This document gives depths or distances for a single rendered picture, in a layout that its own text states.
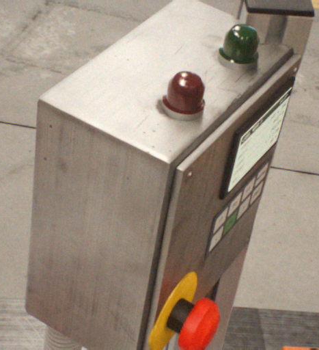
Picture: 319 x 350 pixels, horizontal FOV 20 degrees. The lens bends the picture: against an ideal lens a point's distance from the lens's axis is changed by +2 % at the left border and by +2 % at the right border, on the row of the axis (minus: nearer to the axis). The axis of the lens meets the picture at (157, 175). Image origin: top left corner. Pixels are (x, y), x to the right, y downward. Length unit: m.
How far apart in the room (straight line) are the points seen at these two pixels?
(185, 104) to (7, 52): 2.76
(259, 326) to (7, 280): 1.24
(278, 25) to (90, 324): 0.24
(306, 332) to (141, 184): 0.82
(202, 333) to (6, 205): 2.06
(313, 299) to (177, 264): 1.97
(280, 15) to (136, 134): 0.15
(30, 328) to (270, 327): 0.33
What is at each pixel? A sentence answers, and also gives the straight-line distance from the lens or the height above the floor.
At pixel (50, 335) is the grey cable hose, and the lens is 0.74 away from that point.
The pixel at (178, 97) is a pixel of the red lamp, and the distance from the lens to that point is 0.51.
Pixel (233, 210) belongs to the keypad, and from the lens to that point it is 0.62.
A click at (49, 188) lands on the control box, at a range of 0.56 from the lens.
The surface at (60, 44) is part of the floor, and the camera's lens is 3.33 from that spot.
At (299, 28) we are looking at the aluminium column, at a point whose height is 1.49.
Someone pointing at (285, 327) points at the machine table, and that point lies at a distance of 1.30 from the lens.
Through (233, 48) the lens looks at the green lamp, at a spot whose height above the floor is 1.49.
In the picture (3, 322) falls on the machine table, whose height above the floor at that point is 0.83.
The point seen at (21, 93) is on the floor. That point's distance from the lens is 3.07.
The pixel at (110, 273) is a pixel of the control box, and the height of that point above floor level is 1.37.
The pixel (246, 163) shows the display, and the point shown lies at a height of 1.42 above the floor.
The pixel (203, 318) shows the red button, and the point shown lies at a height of 1.34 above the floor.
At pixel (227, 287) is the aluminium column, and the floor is 1.24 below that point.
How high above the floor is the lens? 1.78
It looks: 40 degrees down
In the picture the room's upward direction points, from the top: 10 degrees clockwise
